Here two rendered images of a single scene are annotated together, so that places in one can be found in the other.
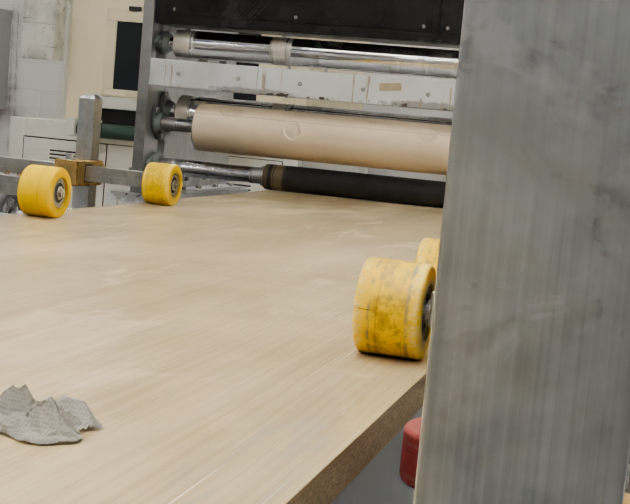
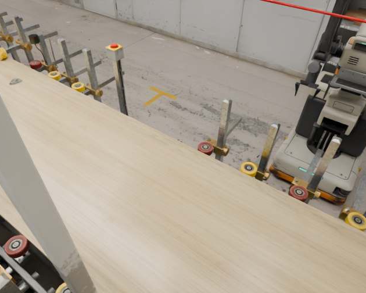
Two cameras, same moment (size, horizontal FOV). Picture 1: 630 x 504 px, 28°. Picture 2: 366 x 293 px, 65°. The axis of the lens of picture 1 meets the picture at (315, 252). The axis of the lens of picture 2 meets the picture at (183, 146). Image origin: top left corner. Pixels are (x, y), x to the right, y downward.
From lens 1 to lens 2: 1.86 m
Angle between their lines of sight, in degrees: 72
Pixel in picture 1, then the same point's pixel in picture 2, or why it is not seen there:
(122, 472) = (31, 79)
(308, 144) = not seen: outside the picture
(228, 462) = (32, 74)
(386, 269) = not seen: outside the picture
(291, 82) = not seen: outside the picture
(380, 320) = (3, 56)
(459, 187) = (88, 58)
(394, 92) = not seen: outside the picture
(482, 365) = (90, 62)
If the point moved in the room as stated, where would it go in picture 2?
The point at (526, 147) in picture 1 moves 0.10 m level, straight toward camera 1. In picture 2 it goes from (89, 56) to (101, 60)
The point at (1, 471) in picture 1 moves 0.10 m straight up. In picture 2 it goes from (27, 84) to (22, 70)
